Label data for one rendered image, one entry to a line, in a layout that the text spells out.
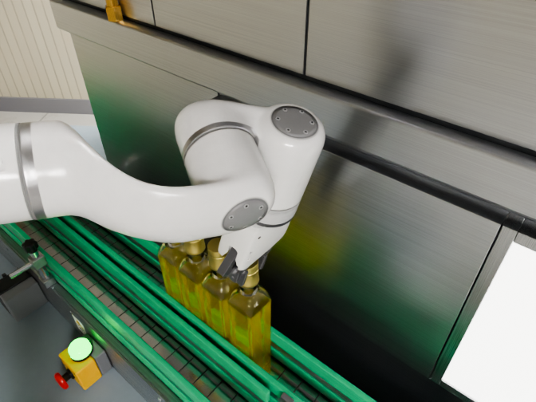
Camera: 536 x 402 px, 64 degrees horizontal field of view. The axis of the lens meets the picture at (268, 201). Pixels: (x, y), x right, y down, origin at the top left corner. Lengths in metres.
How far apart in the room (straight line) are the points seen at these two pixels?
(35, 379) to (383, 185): 0.86
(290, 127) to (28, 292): 0.89
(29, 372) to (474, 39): 1.05
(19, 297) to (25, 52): 2.74
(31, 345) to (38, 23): 2.72
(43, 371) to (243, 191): 0.84
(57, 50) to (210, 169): 3.25
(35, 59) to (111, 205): 3.37
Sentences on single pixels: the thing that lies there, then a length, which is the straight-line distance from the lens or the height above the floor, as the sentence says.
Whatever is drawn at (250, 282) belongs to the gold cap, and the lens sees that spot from 0.67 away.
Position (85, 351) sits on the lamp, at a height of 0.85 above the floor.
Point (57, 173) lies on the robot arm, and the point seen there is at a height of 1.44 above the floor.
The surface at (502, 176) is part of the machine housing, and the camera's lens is 0.52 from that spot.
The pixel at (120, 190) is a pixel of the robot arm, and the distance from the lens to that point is 0.36.
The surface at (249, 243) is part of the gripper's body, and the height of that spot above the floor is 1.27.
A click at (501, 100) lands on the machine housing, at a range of 0.51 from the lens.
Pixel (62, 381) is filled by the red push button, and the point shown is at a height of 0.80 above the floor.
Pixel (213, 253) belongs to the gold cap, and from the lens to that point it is 0.67.
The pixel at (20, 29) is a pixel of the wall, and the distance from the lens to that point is 3.67.
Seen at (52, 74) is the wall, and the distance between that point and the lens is 3.71.
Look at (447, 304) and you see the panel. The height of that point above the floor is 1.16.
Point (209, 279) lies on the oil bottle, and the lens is 0.73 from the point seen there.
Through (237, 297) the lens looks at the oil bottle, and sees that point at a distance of 0.71.
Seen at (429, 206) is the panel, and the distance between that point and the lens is 0.56.
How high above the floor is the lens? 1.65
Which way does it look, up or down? 40 degrees down
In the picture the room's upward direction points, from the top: straight up
